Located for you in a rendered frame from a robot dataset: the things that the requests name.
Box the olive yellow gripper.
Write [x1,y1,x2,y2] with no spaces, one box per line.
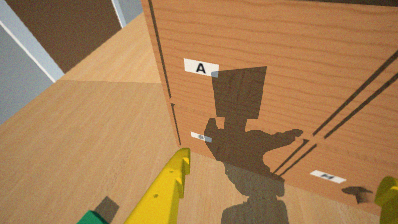
[123,148,398,224]

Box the brown wooden chest of drawers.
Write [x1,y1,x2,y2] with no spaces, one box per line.
[141,0,398,216]

